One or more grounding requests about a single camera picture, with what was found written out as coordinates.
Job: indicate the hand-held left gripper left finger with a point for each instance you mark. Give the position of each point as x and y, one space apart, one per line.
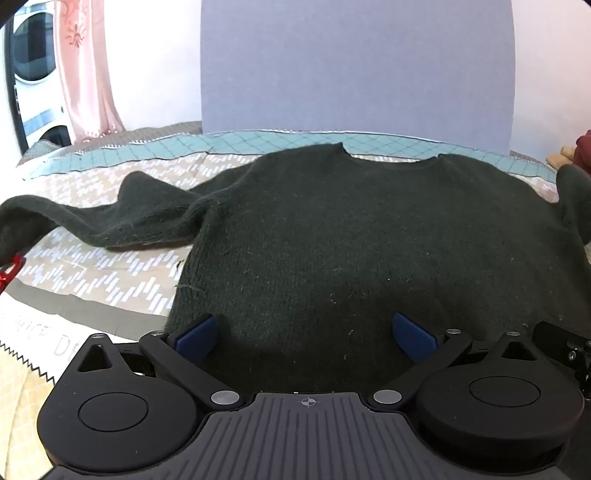
197 336

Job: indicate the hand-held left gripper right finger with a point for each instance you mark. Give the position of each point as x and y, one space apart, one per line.
413 339

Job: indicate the dark green knit sweater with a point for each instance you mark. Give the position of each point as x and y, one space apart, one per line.
346 254

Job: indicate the patterned beige bedspread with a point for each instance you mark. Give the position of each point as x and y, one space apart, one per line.
92 267

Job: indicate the tan soft object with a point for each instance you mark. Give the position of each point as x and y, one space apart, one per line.
561 156

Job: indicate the dark red cloth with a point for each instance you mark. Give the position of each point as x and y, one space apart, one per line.
584 150

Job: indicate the red clip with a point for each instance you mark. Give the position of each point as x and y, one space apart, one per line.
10 272

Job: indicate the white washing machine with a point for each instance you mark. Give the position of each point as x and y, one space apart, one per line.
34 55
51 127

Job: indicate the blue-grey headboard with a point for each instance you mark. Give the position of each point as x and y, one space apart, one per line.
355 69

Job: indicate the pink floral curtain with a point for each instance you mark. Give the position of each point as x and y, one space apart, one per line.
87 74

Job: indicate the black window frame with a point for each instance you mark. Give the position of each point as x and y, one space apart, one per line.
11 101

